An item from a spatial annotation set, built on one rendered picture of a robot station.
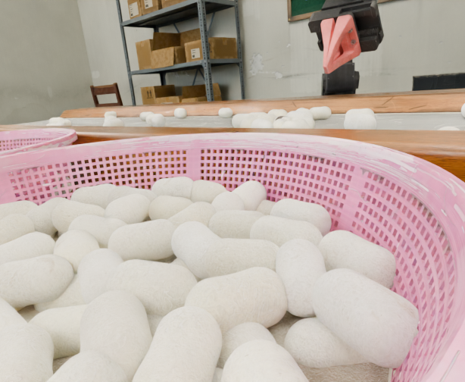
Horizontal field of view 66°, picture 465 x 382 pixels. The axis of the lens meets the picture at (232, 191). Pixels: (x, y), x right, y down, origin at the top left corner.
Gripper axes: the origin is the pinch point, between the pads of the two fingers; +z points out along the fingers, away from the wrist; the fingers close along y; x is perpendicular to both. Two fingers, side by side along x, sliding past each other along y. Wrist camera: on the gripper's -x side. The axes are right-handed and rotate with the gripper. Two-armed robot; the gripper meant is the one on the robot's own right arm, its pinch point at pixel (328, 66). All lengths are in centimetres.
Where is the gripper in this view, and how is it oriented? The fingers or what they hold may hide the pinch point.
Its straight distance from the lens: 57.1
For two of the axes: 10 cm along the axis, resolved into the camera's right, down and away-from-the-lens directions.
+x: 4.7, 5.5, 6.9
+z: -4.3, 8.3, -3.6
